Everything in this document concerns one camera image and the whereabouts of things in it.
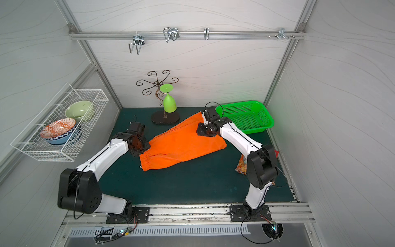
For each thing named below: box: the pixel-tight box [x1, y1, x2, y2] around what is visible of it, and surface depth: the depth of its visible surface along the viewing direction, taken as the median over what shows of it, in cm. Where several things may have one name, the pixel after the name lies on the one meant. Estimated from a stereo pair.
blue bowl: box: [44, 122, 79, 145], surface depth 58 cm
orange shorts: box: [139, 113, 227, 172], surface depth 97 cm
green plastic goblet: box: [159, 83, 177, 114], surface depth 93 cm
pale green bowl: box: [64, 100, 95, 123], surface depth 72 cm
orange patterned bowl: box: [40, 118, 77, 137], surface depth 64 cm
